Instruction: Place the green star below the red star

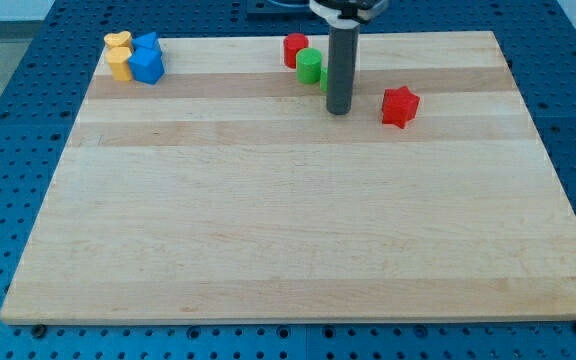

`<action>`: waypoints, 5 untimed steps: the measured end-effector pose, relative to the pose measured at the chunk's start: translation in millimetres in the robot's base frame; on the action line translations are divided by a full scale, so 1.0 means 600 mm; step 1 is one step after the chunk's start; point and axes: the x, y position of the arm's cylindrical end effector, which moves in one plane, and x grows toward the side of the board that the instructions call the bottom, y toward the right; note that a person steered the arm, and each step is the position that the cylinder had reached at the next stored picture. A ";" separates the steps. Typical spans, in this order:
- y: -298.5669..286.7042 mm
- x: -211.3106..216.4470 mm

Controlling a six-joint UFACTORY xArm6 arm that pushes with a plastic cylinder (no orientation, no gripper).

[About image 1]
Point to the green star block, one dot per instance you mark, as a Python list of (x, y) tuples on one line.
[(323, 79)]

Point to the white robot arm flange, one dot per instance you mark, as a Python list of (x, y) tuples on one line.
[(348, 14)]

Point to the red star block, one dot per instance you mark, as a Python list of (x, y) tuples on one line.
[(399, 106)]

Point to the wooden board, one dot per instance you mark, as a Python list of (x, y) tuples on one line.
[(227, 193)]

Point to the green cylinder block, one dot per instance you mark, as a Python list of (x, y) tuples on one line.
[(308, 65)]

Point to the red cylinder block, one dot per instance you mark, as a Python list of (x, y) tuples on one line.
[(292, 44)]

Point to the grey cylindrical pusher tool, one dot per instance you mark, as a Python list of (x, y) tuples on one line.
[(342, 54)]

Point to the blue cube block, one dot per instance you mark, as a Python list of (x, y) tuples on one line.
[(146, 65)]

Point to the blue triangle block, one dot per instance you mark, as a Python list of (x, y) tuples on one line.
[(148, 41)]

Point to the yellow hexagon block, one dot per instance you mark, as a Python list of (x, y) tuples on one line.
[(117, 59)]

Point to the yellow heart block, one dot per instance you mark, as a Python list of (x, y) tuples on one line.
[(119, 39)]

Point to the black screw left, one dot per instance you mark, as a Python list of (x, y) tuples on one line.
[(38, 331)]

